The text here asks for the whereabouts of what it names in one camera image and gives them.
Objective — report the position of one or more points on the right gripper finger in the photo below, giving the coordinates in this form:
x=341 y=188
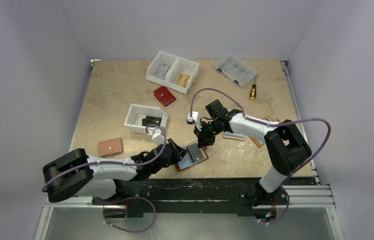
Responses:
x=200 y=132
x=205 y=140

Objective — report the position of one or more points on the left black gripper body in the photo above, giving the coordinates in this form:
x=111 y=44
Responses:
x=173 y=159

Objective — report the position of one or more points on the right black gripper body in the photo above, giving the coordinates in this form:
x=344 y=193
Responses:
x=204 y=133

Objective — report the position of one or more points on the tan leather card holder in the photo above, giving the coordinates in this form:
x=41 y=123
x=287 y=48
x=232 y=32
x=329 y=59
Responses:
x=186 y=162

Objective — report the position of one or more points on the grey magnetic stripe card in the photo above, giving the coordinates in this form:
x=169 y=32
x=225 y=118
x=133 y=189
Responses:
x=196 y=154

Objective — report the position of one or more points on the small white plastic bin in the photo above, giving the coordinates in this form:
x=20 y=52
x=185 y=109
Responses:
x=136 y=113

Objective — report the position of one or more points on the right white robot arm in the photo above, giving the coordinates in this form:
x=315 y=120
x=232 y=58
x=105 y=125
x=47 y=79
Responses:
x=285 y=144

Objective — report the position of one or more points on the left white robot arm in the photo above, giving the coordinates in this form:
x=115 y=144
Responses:
x=77 y=174

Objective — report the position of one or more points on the blue card white tray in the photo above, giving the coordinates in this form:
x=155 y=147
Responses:
x=234 y=136

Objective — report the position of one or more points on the black card in bin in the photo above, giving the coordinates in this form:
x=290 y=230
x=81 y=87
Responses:
x=151 y=120

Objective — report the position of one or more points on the gold card in bin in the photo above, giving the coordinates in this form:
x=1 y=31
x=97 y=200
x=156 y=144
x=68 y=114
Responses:
x=183 y=80

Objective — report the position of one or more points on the red leather card holder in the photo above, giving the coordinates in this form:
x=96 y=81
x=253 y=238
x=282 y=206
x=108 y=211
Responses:
x=164 y=96

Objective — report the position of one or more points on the pink leather card holder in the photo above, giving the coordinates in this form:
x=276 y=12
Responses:
x=110 y=147

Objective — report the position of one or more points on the patterned card in bin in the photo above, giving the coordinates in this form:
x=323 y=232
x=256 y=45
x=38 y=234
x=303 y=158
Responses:
x=162 y=71

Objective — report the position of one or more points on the yellow black screwdriver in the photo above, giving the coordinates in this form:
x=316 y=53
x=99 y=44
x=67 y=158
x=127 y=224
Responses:
x=253 y=92

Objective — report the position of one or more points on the white two-compartment bin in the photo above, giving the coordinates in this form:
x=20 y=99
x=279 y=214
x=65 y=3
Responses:
x=179 y=66

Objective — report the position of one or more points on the clear plastic organizer box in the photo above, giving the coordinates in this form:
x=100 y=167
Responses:
x=236 y=70

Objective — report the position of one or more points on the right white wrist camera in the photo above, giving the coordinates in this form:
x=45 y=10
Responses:
x=193 y=118

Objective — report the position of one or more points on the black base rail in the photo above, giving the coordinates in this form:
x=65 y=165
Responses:
x=195 y=196

